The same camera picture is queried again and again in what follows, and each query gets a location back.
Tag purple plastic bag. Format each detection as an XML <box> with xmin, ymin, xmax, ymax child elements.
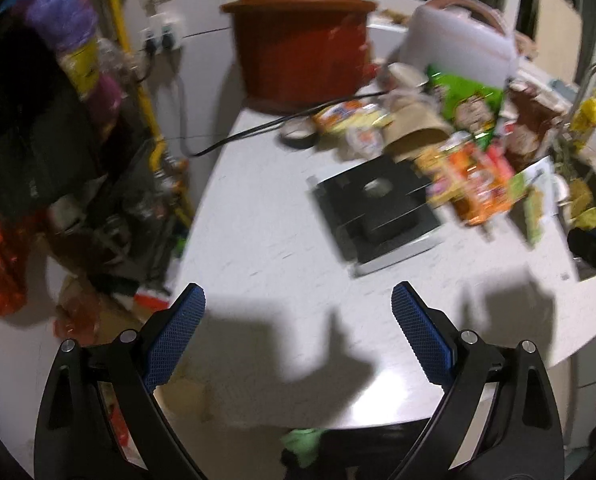
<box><xmin>23</xmin><ymin>0</ymin><xmax>98</xmax><ymax>53</ymax></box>

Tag black power cable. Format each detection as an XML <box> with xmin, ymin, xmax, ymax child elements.
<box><xmin>141</xmin><ymin>34</ymin><xmax>389</xmax><ymax>158</ymax></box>

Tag orange yellow snack packet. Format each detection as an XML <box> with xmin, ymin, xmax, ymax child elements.
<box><xmin>312</xmin><ymin>100</ymin><xmax>392</xmax><ymax>134</ymax></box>

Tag yellow gas pipe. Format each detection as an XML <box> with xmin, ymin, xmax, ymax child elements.
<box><xmin>107</xmin><ymin>0</ymin><xmax>195</xmax><ymax>228</ymax></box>

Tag red clay slow cooker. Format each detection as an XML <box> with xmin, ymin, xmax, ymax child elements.
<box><xmin>221</xmin><ymin>0</ymin><xmax>377</xmax><ymax>114</ymax></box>

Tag black square tray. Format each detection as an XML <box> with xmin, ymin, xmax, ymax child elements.
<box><xmin>307</xmin><ymin>156</ymin><xmax>442</xmax><ymax>276</ymax></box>

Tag orange red snack bag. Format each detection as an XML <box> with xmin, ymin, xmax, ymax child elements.
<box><xmin>415</xmin><ymin>141</ymin><xmax>513</xmax><ymax>226</ymax></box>

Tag steel sink faucet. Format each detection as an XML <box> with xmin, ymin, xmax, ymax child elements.
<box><xmin>558</xmin><ymin>63</ymin><xmax>596</xmax><ymax>136</ymax></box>

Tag brown paper cup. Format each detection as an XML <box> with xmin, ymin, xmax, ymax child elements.
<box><xmin>383</xmin><ymin>96</ymin><xmax>454</xmax><ymax>162</ymax></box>

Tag green plastic bag piece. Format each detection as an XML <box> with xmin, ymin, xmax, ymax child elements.
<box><xmin>281</xmin><ymin>428</ymin><xmax>327</xmax><ymax>468</ymax></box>

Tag black tape roll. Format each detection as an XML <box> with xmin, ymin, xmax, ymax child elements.
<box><xmin>278</xmin><ymin>118</ymin><xmax>319</xmax><ymax>150</ymax></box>

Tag green snack bag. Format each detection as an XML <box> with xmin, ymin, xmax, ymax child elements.
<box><xmin>426</xmin><ymin>65</ymin><xmax>504</xmax><ymax>151</ymax></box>

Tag beige cutting board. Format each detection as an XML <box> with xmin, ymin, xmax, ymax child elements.
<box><xmin>533</xmin><ymin>0</ymin><xmax>582</xmax><ymax>84</ymax></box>

